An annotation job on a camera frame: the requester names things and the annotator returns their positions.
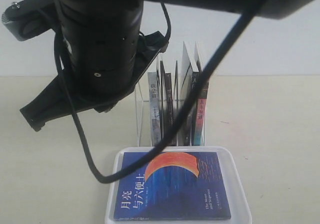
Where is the black green spine book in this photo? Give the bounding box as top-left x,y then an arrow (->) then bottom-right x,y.
179,41 -> 199,146

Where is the pink red spine book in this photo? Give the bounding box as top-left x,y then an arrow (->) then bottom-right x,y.
192,41 -> 209,146

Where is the white plastic tray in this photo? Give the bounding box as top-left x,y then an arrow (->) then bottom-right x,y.
104,146 -> 252,224

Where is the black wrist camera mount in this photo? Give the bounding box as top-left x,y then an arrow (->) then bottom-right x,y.
1,0 -> 59,41

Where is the blue moon cover book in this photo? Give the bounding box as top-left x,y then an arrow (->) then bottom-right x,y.
113,152 -> 232,221

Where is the clear acrylic book rack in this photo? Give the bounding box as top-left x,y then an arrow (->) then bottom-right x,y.
134,43 -> 209,146

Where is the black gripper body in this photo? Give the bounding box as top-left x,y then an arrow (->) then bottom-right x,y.
20,31 -> 167,131

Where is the grey white spine book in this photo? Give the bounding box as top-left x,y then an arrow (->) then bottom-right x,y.
147,72 -> 162,146

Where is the dark brown spine book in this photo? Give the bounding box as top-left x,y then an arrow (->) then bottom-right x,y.
160,60 -> 174,134

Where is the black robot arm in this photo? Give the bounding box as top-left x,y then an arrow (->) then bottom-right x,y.
20,0 -> 313,131

